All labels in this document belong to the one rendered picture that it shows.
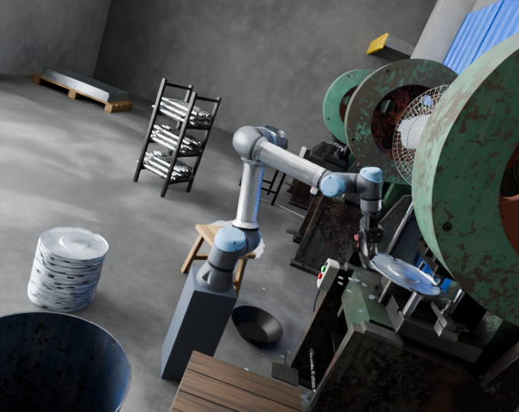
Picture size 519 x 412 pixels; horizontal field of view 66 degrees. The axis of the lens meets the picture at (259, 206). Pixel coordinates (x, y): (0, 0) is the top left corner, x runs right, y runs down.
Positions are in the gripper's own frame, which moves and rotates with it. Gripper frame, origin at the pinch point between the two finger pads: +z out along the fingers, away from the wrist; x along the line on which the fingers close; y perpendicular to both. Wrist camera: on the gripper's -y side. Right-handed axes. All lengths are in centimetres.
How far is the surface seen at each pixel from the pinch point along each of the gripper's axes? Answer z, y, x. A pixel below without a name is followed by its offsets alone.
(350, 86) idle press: -57, -303, 44
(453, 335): 17.9, 26.5, 22.3
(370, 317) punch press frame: 14.9, 18.9, -3.4
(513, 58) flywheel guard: -69, 47, 21
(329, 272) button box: 16.3, -19.9, -13.2
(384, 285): 11.0, 3.4, 5.2
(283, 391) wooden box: 32, 34, -36
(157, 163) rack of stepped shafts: -5, -202, -143
